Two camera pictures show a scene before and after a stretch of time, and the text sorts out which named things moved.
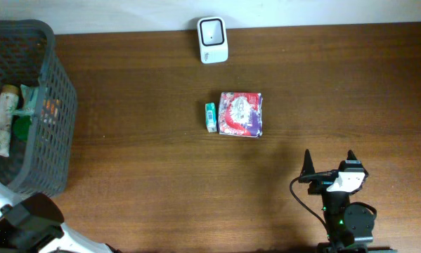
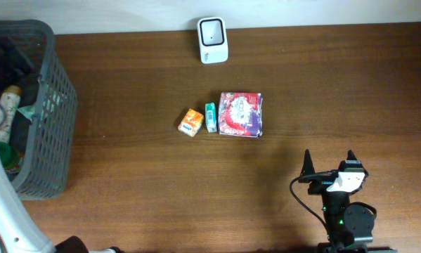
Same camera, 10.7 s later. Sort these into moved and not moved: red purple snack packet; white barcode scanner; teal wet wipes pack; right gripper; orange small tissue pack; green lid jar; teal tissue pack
Moved: green lid jar; orange small tissue pack; teal wet wipes pack
Not moved: white barcode scanner; teal tissue pack; right gripper; red purple snack packet
